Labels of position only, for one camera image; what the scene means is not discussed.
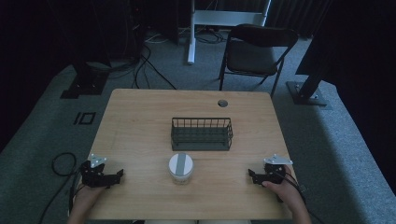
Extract black folding chair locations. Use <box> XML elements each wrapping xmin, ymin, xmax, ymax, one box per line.
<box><xmin>218</xmin><ymin>23</ymin><xmax>299</xmax><ymax>98</ymax></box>

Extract black floor cables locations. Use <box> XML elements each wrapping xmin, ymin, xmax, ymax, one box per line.
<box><xmin>108</xmin><ymin>43</ymin><xmax>177</xmax><ymax>91</ymax></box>

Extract white jar with grey stripe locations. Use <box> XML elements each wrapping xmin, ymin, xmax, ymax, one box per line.
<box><xmin>168</xmin><ymin>151</ymin><xmax>194</xmax><ymax>186</ymax></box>

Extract black stand with base plate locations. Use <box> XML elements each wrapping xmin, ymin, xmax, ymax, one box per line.
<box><xmin>286</xmin><ymin>36</ymin><xmax>332</xmax><ymax>107</ymax></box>
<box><xmin>59</xmin><ymin>46</ymin><xmax>110</xmax><ymax>100</ymax></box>

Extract person's left hand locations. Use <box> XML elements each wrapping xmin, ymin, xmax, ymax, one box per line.
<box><xmin>74</xmin><ymin>183</ymin><xmax>107</xmax><ymax>211</ymax></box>

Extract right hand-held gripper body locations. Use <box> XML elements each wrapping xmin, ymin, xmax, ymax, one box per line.
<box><xmin>262</xmin><ymin>153</ymin><xmax>294</xmax><ymax>185</ymax></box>

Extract dark curtain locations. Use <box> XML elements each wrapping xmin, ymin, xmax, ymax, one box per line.
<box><xmin>267</xmin><ymin>0</ymin><xmax>334</xmax><ymax>36</ymax></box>

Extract black looped gripper cable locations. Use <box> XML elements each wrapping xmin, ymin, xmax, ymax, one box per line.
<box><xmin>37</xmin><ymin>151</ymin><xmax>83</xmax><ymax>224</ymax></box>

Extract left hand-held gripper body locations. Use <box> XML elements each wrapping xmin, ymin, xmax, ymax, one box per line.
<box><xmin>79</xmin><ymin>153</ymin><xmax>108</xmax><ymax>189</ymax></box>

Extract white metal desk frame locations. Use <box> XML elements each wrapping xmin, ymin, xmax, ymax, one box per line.
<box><xmin>187</xmin><ymin>0</ymin><xmax>273</xmax><ymax>65</ymax></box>

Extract person's right hand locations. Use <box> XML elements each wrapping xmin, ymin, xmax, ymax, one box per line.
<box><xmin>262</xmin><ymin>164</ymin><xmax>302</xmax><ymax>205</ymax></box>

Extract black wire basket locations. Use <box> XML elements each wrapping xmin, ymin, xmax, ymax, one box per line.
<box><xmin>170</xmin><ymin>117</ymin><xmax>234</xmax><ymax>152</ymax></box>

